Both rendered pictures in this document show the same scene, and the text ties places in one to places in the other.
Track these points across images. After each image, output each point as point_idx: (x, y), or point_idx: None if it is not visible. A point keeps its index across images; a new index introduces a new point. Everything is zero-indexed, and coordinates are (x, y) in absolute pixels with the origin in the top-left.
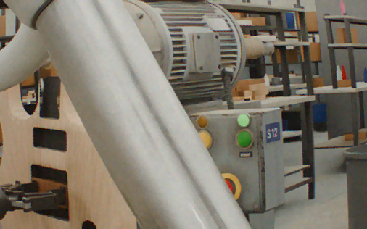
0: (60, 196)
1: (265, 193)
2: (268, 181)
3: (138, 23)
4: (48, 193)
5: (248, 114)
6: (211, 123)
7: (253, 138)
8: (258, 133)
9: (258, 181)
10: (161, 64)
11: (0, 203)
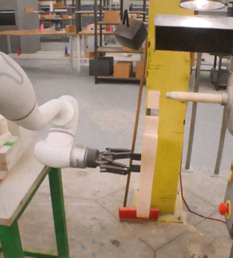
0: (133, 169)
1: None
2: None
3: None
4: (125, 166)
5: None
6: None
7: None
8: None
9: None
10: None
11: (89, 162)
